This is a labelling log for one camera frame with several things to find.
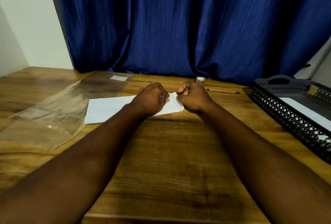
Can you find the person's left hand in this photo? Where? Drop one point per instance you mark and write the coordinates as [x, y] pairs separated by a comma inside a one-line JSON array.
[[148, 99]]

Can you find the person's right hand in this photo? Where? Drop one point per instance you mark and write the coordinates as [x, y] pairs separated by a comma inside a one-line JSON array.
[[196, 97]]

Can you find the person's left fingers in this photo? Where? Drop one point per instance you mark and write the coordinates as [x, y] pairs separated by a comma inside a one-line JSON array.
[[164, 96]]

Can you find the person's right fingers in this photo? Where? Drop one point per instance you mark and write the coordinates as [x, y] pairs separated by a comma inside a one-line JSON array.
[[182, 94]]

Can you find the white paper envelope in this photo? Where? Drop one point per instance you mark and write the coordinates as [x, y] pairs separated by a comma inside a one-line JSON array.
[[108, 108]]

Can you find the person's left forearm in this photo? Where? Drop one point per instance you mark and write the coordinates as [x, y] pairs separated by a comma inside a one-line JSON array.
[[69, 167]]

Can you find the person's right forearm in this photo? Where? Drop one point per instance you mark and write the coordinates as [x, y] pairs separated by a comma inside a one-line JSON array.
[[261, 164]]

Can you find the small tape roll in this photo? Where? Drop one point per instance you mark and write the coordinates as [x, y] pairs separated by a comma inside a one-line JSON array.
[[200, 80]]

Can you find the brown pen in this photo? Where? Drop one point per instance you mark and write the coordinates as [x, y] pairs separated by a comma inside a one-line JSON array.
[[223, 91]]

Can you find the blue curtain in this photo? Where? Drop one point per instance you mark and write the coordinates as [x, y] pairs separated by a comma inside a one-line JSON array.
[[191, 22]]

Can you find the clear plastic sleeve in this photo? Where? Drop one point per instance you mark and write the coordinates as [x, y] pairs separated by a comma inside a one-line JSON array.
[[69, 107]]

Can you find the black lattice tray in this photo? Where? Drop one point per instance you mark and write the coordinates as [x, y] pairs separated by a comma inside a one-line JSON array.
[[292, 107]]

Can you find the white paper sheet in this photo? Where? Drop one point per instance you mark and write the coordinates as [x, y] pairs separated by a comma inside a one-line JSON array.
[[307, 112]]

